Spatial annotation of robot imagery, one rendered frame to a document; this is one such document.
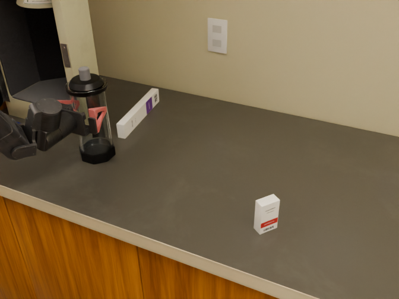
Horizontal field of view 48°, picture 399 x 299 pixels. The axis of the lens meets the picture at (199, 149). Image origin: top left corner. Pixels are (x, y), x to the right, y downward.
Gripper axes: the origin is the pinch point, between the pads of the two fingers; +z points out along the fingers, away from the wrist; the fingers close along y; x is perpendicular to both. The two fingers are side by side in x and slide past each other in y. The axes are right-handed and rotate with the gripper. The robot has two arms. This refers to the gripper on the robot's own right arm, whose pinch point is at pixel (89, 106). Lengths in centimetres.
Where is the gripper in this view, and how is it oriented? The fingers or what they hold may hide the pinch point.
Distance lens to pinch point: 125.4
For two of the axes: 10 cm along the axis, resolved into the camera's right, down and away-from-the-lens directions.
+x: 0.1, 8.4, 5.4
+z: 4.4, -4.9, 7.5
